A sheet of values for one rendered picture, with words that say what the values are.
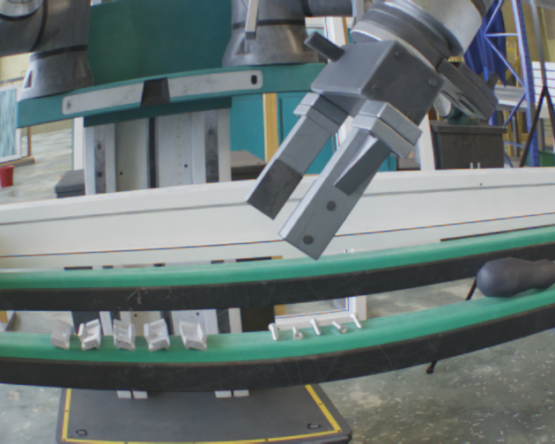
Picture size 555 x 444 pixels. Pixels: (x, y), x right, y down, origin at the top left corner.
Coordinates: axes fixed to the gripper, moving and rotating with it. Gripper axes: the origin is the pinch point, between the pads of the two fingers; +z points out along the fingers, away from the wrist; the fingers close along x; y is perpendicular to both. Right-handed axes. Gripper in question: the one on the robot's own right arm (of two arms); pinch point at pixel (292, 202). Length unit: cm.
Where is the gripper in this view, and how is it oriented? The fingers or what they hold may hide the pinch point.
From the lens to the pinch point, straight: 53.2
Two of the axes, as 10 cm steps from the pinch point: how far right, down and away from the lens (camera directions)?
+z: -5.7, 8.2, 0.2
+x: 2.1, 1.7, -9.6
